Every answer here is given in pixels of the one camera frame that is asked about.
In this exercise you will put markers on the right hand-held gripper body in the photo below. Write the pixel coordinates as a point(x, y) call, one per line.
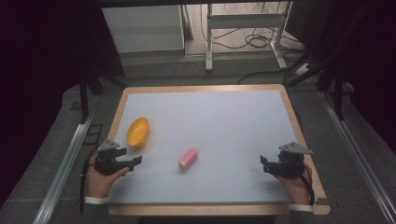
point(291, 161)

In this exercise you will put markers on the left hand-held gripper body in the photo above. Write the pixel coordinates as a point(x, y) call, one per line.
point(106, 161)

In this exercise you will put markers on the orange-yellow fruit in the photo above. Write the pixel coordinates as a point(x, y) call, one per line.
point(137, 132)

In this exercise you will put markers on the pink soap bar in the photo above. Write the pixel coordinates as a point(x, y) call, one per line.
point(188, 159)

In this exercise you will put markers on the person's left hand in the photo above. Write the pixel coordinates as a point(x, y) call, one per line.
point(99, 183)

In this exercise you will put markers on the person's right hand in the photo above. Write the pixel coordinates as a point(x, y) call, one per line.
point(295, 189)

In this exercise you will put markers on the black floor grid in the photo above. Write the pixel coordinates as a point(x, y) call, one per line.
point(93, 134)

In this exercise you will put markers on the black metal stand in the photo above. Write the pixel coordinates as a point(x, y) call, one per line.
point(337, 93)
point(84, 99)

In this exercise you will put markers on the white power strip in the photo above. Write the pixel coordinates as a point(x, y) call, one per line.
point(302, 69)

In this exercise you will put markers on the dark curtain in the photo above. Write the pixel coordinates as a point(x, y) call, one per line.
point(37, 77)
point(373, 62)

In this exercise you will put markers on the white cabinet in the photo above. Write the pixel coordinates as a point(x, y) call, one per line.
point(143, 28)

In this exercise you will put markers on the aluminium rail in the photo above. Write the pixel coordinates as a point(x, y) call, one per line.
point(62, 174)
point(358, 149)

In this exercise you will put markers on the white metal desk frame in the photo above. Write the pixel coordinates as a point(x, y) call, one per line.
point(246, 20)

